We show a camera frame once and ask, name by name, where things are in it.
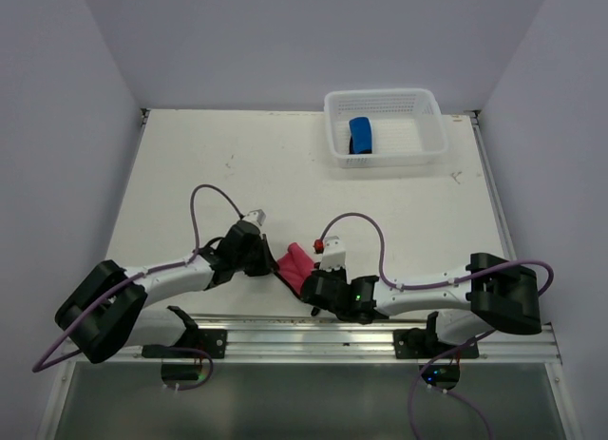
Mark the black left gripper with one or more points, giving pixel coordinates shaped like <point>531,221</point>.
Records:
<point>267,261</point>

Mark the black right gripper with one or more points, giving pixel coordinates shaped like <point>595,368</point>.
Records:
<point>324,274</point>

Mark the red microfiber towel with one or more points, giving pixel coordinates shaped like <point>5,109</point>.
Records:
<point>293,268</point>

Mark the blue microfiber towel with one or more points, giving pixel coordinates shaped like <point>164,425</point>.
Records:
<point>361,136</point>

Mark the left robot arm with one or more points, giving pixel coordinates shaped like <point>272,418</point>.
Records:
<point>109,310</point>

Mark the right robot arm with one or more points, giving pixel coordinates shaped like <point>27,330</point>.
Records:
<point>488,294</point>

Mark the white perforated plastic basket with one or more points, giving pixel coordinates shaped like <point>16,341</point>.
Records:
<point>407,126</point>

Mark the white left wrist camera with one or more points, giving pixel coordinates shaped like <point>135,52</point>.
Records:
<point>256,217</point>

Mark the red cable connector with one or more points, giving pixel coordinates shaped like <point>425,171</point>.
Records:
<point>318,246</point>

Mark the aluminium mounting rail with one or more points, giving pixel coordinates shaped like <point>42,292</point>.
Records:
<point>324,340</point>

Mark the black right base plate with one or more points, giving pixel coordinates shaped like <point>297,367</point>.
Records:
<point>415,343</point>

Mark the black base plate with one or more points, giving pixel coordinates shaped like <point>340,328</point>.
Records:
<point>211,341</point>
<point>415,343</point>

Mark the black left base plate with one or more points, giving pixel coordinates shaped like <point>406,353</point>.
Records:
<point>211,341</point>

